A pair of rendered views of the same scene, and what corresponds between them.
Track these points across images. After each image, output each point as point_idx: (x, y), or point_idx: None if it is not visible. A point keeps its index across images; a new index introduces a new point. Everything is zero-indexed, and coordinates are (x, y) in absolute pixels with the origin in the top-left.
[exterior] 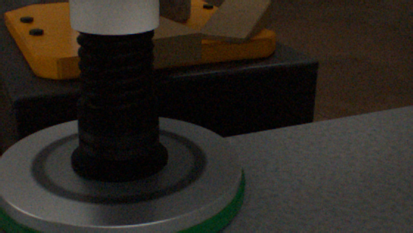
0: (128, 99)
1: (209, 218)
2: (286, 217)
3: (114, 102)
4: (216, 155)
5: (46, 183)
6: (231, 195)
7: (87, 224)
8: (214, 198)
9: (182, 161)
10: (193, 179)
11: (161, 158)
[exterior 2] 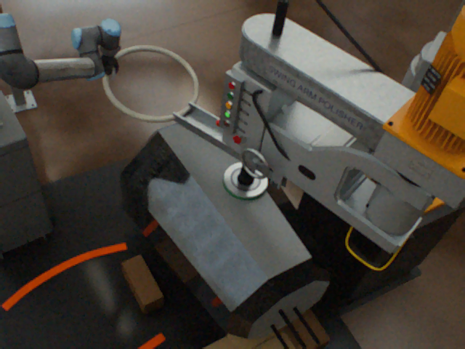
0: None
1: (231, 193)
2: (239, 206)
3: None
4: (249, 193)
5: (235, 170)
6: (237, 195)
7: (224, 177)
8: (233, 192)
9: (246, 187)
10: (240, 189)
11: (244, 184)
